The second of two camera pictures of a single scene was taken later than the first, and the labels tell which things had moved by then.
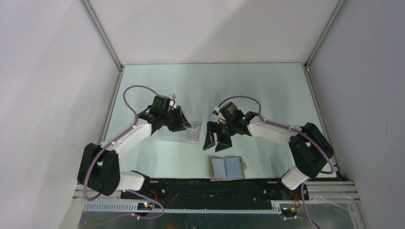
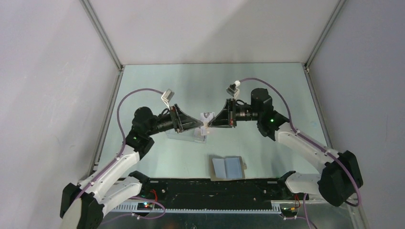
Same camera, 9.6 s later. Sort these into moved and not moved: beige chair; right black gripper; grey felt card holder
Moved: right black gripper
Not moved: beige chair; grey felt card holder
